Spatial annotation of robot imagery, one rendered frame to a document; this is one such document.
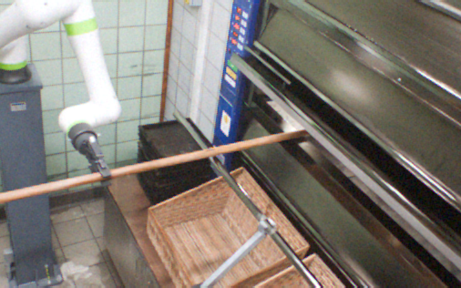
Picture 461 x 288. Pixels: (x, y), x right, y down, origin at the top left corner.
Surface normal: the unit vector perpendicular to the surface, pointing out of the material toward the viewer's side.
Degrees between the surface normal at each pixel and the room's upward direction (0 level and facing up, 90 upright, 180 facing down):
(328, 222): 70
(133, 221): 0
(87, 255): 0
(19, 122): 90
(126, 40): 90
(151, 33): 90
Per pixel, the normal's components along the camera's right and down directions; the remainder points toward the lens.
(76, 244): 0.14, -0.82
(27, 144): 0.45, 0.55
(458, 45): -0.77, -0.11
